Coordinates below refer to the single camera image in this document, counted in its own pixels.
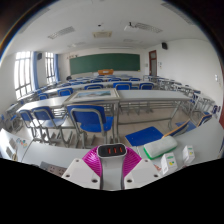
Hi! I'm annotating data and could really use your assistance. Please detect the large window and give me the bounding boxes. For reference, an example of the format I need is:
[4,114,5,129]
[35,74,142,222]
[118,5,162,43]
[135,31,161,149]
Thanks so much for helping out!
[14,50,33,100]

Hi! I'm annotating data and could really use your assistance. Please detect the grey classroom desks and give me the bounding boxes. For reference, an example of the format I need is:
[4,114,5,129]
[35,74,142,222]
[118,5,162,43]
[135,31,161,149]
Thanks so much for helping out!
[4,74,218,148]

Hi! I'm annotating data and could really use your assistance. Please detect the green and white pack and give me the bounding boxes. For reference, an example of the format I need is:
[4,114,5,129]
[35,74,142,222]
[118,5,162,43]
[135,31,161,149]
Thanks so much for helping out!
[143,135,179,160]

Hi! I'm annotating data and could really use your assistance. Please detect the orange lectern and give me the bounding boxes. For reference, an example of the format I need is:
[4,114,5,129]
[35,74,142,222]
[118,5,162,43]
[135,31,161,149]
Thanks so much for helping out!
[97,68,114,76]

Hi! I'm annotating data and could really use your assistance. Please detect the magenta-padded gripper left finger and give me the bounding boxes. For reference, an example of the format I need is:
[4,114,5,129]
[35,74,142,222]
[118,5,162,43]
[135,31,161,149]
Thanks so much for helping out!
[61,145,103,190]

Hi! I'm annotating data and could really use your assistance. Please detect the ceiling air conditioner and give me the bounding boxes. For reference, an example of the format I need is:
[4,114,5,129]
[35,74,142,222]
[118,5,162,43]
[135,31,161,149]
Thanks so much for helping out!
[92,30,113,39]

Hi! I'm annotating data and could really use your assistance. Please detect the dark red framed door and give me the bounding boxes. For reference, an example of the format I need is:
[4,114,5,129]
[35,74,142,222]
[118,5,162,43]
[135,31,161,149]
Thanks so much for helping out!
[148,49,158,77]

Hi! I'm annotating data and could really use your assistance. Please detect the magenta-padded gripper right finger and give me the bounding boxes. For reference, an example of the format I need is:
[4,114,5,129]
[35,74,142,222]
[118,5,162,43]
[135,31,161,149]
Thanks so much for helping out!
[122,146,163,190]

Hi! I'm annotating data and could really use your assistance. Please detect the small white box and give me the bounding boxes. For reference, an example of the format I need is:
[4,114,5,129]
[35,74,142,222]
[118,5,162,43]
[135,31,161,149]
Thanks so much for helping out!
[182,144,196,165]

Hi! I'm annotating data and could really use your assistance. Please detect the red brown side door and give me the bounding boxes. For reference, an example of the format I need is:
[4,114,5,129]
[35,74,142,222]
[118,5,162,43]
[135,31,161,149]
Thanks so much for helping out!
[219,89,224,129]

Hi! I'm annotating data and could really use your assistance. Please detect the narrow window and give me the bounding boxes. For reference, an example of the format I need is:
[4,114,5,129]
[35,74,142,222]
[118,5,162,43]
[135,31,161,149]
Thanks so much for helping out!
[44,51,56,85]

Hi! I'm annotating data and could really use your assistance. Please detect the green chalkboard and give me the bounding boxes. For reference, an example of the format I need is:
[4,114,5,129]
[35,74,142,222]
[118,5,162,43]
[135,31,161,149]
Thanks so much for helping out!
[69,53,141,76]

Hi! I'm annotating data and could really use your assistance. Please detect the ceiling light panels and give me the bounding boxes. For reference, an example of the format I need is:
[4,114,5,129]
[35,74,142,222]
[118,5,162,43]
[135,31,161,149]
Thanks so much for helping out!
[47,2,194,49]

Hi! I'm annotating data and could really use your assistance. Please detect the framed picture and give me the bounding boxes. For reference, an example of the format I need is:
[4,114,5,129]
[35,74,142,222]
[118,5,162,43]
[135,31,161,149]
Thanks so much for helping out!
[63,88,121,107]

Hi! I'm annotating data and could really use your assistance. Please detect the blue classroom chairs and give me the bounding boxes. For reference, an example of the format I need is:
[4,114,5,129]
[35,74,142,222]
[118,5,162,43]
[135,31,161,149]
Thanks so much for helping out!
[0,75,221,148]

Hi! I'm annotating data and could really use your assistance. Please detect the ceiling projector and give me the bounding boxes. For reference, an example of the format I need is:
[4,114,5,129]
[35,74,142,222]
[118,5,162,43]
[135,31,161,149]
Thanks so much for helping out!
[123,22,138,32]

